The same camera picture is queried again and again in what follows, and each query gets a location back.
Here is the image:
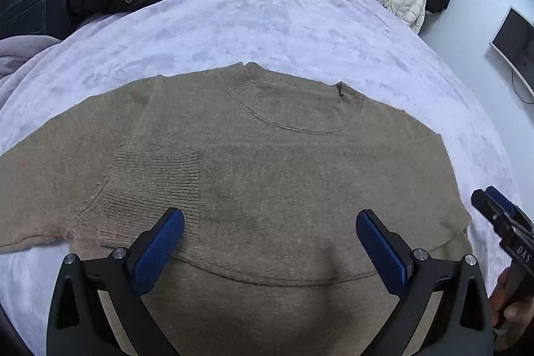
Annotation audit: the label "brown knit sweater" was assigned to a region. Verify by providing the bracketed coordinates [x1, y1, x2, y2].
[1, 63, 471, 355]

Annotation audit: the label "right human hand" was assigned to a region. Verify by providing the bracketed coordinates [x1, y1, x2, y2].
[489, 267, 533, 333]

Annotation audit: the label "lavender folded blanket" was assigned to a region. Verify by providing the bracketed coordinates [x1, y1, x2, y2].
[0, 35, 61, 79]

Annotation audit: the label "white fleece bed blanket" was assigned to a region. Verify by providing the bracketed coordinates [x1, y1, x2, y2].
[1, 0, 515, 355]

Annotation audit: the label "dark blue jeans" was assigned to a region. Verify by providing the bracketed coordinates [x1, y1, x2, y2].
[1, 0, 72, 40]

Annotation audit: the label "black monitor cable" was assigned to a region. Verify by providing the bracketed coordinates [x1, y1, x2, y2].
[510, 68, 534, 105]

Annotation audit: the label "wall monitor screen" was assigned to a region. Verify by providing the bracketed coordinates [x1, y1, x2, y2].
[490, 6, 534, 95]

